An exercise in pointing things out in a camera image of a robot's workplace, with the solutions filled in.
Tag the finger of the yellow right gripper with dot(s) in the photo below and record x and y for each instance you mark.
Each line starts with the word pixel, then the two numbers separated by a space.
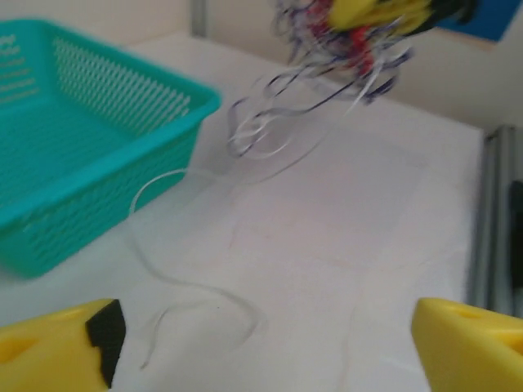
pixel 400 14
pixel 347 14

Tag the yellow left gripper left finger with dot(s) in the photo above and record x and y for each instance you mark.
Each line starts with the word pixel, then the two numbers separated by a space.
pixel 45 351

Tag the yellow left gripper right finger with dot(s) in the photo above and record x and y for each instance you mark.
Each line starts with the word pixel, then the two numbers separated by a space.
pixel 474 351

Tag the teal plastic basket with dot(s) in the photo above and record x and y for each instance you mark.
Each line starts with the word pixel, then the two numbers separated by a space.
pixel 81 163

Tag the aluminium side rail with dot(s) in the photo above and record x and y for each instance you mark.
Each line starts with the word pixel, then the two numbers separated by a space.
pixel 488 220

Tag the aluminium frame post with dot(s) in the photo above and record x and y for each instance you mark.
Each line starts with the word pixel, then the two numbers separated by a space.
pixel 201 18

